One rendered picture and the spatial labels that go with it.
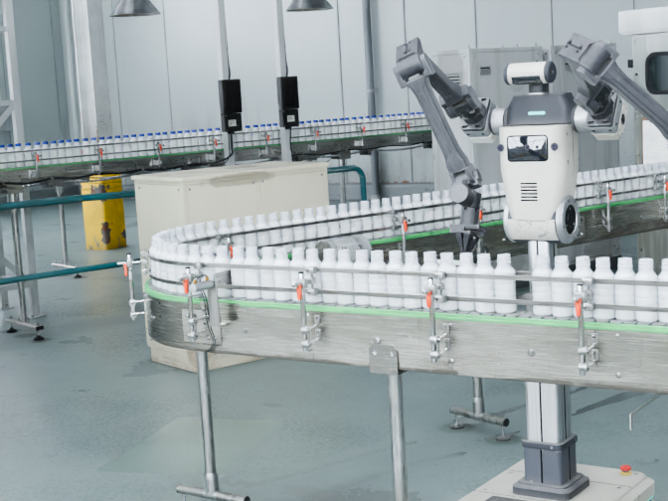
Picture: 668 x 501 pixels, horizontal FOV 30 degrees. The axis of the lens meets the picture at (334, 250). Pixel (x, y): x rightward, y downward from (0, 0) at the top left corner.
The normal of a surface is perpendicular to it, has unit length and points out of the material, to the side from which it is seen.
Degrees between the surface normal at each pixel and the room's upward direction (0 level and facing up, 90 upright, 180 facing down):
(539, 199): 90
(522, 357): 90
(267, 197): 90
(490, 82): 90
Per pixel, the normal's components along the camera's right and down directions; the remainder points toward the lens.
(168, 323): -0.79, 0.13
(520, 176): -0.56, 0.14
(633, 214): 0.61, 0.07
